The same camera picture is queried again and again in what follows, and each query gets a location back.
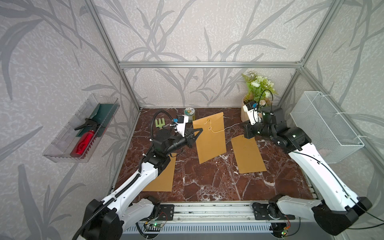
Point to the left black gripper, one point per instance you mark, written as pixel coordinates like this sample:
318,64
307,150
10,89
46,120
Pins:
189,139

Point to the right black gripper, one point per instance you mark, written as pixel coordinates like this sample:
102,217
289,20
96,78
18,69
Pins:
247,130

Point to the kraft file bag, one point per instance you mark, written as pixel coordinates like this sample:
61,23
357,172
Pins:
164,182
212,142
247,154

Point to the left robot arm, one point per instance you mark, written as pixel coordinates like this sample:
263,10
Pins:
109,218

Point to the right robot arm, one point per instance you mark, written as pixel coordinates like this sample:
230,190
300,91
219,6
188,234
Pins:
339,208

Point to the peach flower pot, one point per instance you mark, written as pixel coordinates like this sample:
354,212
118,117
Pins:
245,109

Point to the small labelled tin can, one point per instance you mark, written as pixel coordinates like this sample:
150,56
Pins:
191,113

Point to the green garden hand fork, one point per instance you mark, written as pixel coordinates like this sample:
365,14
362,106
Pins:
160,123

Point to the green artificial plant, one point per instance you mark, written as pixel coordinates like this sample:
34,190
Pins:
260,89

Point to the left circuit board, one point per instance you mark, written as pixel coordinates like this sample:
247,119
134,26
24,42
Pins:
154,226

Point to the circuit board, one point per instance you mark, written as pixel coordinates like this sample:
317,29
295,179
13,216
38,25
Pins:
279,230
154,226

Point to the green dustpan scoop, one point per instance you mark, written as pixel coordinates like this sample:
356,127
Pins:
98,121

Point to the right circuit board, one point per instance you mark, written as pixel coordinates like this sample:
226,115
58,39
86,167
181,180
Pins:
279,230

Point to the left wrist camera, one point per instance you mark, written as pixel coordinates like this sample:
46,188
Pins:
180,124

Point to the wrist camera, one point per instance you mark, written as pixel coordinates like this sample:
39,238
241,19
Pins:
180,124
254,114

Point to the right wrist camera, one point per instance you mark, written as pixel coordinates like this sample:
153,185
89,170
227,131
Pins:
254,114

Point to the white wire mesh basket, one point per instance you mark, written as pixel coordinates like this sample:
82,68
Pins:
333,137

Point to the aluminium front rail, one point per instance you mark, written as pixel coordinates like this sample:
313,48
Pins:
210,211

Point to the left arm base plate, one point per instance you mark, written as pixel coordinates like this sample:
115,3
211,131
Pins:
161,212

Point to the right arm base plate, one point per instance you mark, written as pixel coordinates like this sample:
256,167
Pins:
269,212

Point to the aluminium frame back bar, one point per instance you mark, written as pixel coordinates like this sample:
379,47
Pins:
240,65

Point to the clear plastic wall bin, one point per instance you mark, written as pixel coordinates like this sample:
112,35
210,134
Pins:
61,147

